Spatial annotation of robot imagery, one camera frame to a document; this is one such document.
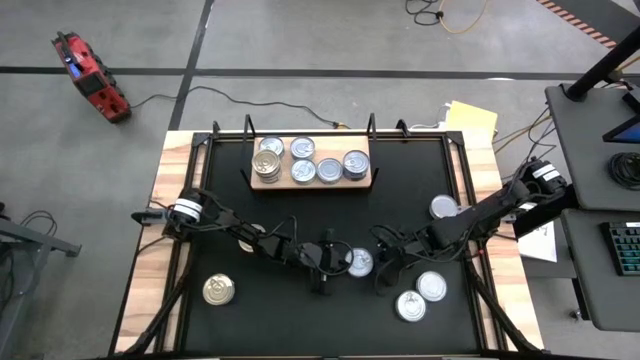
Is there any black tangled floor cable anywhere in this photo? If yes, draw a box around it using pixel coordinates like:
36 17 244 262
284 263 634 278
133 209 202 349
403 0 444 27

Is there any yellow paper pad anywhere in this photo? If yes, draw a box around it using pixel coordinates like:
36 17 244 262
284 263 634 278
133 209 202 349
443 99 500 144

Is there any blue screen tablet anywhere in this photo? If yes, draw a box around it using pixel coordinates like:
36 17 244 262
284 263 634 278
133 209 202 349
602 89 640 146

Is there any teal tuna can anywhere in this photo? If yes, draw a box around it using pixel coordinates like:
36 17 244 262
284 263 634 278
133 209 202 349
258 135 286 157

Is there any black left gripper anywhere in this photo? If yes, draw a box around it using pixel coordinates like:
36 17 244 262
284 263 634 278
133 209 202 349
298 242 350 281

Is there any black table mat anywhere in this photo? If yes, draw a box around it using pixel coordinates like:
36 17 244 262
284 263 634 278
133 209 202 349
182 137 484 354

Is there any backlit keyboard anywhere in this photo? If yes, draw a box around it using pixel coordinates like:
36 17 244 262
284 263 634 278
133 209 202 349
598 220 640 278

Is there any orange striped floor strip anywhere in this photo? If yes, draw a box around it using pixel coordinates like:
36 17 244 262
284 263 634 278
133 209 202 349
534 0 619 50

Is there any black loose cable bundle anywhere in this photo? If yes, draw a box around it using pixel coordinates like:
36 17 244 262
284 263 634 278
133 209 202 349
492 107 559 174

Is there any yellow extension cable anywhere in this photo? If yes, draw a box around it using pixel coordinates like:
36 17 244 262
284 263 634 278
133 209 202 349
438 0 489 36

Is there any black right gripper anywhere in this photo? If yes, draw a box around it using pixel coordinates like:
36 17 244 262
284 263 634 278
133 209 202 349
373 234 419 295

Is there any coiled black cable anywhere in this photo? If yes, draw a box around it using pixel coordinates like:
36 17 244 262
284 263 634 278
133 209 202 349
607 151 640 192

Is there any white paper sheet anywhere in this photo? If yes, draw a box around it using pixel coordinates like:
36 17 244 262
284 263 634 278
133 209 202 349
517 219 559 264

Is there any grey side desk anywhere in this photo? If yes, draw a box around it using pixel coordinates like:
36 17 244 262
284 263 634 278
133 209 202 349
543 83 640 212
559 207 640 334

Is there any wooden shelf with black frame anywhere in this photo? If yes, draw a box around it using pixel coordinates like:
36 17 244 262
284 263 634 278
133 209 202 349
239 113 380 194

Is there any black floor power cable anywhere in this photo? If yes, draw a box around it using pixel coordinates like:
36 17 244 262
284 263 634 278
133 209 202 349
130 82 351 130

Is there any black diagonal stand pole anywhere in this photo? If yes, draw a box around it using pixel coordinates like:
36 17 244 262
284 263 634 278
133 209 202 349
513 183 577 240
564 24 640 104

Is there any light blue tuna can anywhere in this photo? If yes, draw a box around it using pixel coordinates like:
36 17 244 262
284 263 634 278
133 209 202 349
290 158 318 186

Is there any navy blue tuna can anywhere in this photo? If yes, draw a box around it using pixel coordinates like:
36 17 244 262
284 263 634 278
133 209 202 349
342 149 372 182

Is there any grey metal stand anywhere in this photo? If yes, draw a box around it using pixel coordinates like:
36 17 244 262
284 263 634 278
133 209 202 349
0 199 84 360

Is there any black aluminium rig frame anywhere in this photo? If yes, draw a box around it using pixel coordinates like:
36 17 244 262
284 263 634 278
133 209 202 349
107 118 544 360

